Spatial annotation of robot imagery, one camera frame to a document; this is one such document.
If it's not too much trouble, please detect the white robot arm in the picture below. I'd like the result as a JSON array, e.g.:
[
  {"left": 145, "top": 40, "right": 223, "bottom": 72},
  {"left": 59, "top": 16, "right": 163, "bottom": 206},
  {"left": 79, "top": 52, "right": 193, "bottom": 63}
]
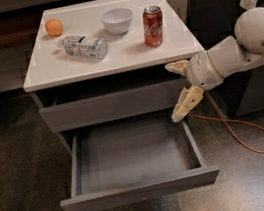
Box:
[{"left": 165, "top": 7, "right": 264, "bottom": 122}]

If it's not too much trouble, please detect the grey top drawer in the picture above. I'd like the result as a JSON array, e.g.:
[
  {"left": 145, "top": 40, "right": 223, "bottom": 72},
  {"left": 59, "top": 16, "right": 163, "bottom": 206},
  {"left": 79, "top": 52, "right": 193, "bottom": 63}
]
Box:
[{"left": 39, "top": 77, "right": 189, "bottom": 133}]

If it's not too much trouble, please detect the clear plastic water bottle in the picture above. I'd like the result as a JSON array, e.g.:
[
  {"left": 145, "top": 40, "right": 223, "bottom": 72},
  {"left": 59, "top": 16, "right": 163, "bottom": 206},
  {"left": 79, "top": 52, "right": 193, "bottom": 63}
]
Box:
[{"left": 61, "top": 35, "right": 108, "bottom": 59}]

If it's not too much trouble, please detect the orange fruit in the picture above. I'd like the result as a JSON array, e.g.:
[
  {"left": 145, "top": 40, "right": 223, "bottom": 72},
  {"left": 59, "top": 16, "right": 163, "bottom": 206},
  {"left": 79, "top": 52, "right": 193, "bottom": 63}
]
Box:
[{"left": 45, "top": 19, "right": 64, "bottom": 37}]

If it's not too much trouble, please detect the grey cabinet with white top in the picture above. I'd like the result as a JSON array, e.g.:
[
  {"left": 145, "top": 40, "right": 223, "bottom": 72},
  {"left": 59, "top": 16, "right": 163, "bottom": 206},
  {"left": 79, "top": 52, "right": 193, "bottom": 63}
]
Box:
[{"left": 24, "top": 0, "right": 203, "bottom": 150}]

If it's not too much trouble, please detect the orange extension cable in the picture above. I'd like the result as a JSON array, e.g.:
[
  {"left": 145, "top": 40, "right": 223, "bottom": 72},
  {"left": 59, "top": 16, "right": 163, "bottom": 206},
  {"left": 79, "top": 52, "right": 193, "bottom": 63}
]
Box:
[{"left": 55, "top": 0, "right": 264, "bottom": 211}]

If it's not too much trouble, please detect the white bowl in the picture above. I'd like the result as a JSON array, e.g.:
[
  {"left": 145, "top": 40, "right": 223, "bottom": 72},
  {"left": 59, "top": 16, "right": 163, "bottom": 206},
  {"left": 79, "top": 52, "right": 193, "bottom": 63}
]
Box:
[{"left": 101, "top": 8, "right": 133, "bottom": 35}]

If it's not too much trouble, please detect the red coke can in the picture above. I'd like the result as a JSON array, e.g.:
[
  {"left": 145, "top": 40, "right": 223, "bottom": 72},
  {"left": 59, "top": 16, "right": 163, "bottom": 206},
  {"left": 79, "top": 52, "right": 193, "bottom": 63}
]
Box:
[{"left": 143, "top": 5, "right": 163, "bottom": 47}]

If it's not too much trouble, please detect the white wall outlet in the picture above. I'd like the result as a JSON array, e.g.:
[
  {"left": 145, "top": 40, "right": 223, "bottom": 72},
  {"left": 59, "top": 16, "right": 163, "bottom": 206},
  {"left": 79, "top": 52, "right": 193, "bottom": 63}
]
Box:
[{"left": 239, "top": 0, "right": 258, "bottom": 10}]

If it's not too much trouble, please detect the grey drawer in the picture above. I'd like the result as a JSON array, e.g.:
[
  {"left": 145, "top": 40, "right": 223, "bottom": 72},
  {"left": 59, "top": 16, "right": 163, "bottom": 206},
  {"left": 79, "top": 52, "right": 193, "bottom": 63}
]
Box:
[
  {"left": 60, "top": 111, "right": 219, "bottom": 211},
  {"left": 39, "top": 77, "right": 189, "bottom": 133}
]

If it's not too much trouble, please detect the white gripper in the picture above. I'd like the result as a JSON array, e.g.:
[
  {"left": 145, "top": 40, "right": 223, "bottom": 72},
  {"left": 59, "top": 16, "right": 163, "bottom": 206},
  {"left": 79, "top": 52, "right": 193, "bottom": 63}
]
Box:
[{"left": 165, "top": 51, "right": 224, "bottom": 122}]

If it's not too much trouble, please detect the black counter cabinet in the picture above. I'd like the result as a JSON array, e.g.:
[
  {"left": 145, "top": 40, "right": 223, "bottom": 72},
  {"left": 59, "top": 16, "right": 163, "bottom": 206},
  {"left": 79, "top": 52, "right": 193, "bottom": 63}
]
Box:
[{"left": 182, "top": 0, "right": 264, "bottom": 123}]

